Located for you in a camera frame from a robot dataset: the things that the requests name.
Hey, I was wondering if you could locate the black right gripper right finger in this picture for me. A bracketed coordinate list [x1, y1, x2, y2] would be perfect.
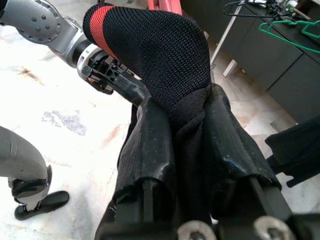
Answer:
[204, 84, 293, 218]

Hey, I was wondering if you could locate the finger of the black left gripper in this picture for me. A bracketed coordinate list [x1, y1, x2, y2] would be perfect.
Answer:
[113, 73, 152, 107]

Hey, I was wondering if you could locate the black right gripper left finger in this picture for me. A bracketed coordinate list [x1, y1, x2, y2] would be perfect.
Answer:
[113, 98, 177, 225]

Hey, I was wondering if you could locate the black garment with red stripes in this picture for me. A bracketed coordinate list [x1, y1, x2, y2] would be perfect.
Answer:
[82, 3, 226, 226]

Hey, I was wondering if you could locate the red plastic hanger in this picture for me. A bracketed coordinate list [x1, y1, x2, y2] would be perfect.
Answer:
[146, 0, 183, 16]

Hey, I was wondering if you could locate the green plastic hanger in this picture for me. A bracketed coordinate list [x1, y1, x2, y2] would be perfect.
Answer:
[258, 19, 320, 55]

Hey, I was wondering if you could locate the black plastic hanger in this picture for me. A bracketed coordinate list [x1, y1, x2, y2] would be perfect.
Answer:
[223, 0, 253, 18]

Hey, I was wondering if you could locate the plain black garment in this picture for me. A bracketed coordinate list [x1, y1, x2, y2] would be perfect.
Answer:
[264, 119, 320, 188]

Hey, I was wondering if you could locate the black TV cabinet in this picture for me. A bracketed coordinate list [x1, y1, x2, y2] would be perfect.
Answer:
[219, 0, 320, 125]

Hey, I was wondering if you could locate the silver metal clothes rack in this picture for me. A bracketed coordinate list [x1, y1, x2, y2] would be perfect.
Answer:
[209, 14, 238, 67]

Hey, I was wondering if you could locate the grey robot left leg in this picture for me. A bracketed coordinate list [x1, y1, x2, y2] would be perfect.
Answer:
[0, 125, 70, 221]

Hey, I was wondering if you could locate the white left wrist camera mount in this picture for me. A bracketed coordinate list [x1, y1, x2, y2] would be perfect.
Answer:
[76, 44, 108, 76]

